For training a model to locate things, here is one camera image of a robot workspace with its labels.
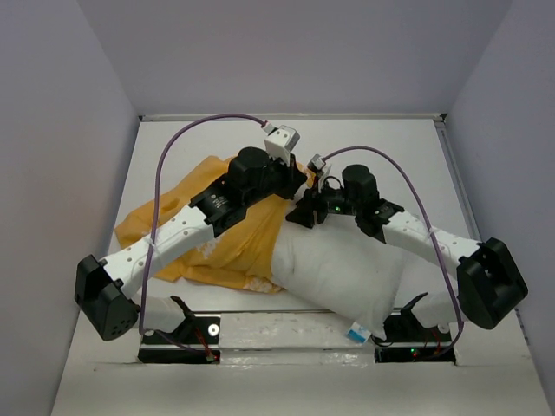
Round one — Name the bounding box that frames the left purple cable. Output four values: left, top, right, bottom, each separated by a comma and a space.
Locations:
137, 113, 270, 356

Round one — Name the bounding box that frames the yellow orange pillowcase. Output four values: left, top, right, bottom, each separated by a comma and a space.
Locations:
114, 154, 313, 296

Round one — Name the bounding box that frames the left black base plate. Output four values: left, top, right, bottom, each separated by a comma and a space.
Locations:
137, 296, 221, 365

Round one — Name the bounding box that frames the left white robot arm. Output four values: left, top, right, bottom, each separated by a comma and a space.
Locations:
75, 147, 306, 342

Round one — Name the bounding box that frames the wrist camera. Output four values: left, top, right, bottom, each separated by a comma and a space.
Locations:
307, 154, 330, 190
262, 122, 300, 166

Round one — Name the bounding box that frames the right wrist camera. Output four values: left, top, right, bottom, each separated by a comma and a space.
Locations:
307, 154, 330, 190

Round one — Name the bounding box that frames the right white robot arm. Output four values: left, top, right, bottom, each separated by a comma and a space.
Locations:
286, 161, 528, 340

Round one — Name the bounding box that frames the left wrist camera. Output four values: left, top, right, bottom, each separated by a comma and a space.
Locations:
262, 122, 300, 166

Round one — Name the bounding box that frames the white pillow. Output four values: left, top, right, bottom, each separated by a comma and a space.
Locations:
271, 215, 408, 339

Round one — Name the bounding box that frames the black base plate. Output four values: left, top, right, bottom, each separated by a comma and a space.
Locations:
137, 296, 221, 365
369, 292, 456, 364

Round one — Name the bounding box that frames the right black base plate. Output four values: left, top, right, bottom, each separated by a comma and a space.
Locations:
369, 292, 456, 364

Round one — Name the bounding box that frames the blue white pillow label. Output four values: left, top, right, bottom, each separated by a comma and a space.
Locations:
346, 322, 371, 344

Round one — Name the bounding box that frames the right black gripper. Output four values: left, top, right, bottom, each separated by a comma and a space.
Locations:
284, 175, 361, 228

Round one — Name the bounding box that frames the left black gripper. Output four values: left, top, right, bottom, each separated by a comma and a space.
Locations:
244, 152, 309, 208

